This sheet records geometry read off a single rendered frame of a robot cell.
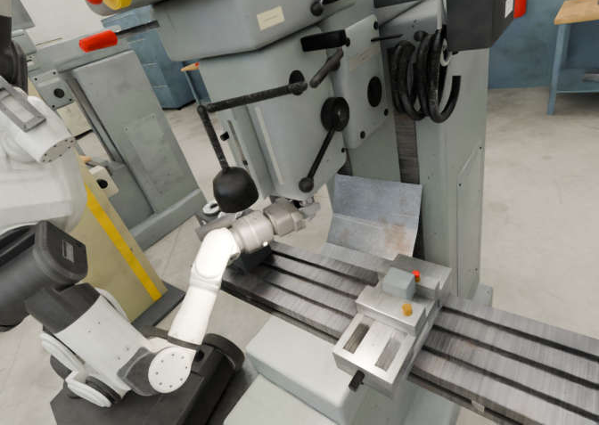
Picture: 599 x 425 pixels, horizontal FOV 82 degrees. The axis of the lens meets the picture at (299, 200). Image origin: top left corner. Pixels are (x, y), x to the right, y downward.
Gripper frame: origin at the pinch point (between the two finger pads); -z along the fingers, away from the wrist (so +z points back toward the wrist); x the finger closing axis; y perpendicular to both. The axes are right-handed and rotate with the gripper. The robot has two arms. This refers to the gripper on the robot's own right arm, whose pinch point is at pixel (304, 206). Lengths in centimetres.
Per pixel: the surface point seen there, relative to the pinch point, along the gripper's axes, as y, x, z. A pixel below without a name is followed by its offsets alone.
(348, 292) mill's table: 30.5, -5.5, -4.2
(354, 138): -14.3, -5.8, -14.2
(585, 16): 31, 106, -323
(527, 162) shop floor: 120, 84, -232
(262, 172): -16.5, -6.4, 9.2
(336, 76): -28.9, -4.9, -12.9
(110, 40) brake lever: -46, -1, 25
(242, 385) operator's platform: 84, 27, 37
